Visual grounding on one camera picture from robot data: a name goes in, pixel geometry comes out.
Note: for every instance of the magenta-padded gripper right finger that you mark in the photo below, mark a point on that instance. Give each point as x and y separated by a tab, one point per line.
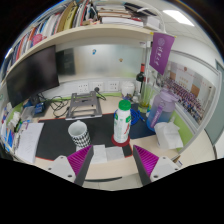
161	166

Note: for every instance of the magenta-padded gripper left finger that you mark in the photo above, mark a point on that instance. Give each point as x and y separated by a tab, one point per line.
63	166

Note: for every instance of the white green-capped drink bottle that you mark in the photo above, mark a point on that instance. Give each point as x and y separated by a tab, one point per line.
122	126

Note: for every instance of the large purple water bottle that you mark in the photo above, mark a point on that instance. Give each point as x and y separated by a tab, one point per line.
161	111

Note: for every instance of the black desk mat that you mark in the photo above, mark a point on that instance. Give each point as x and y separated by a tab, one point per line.
53	140

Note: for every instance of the white tissue pack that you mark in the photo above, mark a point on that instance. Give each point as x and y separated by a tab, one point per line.
168	135

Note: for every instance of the black white checkered mug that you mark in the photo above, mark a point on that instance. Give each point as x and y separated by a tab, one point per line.
80	135

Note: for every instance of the white paper towel sheet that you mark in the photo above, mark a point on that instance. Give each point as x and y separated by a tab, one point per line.
99	154
115	154

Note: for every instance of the grey metal laptop stand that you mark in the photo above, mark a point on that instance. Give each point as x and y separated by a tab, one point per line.
83	113

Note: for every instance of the blue tissue box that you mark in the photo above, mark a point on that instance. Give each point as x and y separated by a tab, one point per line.
8	140

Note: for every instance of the small blue device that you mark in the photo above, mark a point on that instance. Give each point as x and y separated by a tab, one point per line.
39	108

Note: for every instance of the clear plastic box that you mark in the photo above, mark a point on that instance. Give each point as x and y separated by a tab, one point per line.
27	113

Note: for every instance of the tall clear glass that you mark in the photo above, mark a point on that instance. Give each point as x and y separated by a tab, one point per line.
146	96

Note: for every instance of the group photo poster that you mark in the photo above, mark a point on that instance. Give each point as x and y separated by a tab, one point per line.
190	93

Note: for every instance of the white jar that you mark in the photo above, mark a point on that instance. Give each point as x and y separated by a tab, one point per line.
128	89

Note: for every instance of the dark wine bottle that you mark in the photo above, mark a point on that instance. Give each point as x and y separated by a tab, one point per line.
140	76

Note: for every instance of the black computer monitor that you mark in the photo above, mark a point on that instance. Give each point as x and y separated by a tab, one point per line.
33	75

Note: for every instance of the purple hanging banner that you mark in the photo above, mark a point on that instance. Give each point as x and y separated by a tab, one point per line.
161	53

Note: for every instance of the ceiling light panels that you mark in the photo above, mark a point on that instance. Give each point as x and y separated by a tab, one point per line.
178	17

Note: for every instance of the white wall socket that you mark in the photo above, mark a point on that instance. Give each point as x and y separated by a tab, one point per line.
113	86
100	85
83	88

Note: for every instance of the wall shelf with books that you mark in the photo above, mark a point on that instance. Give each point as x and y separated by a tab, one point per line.
100	33

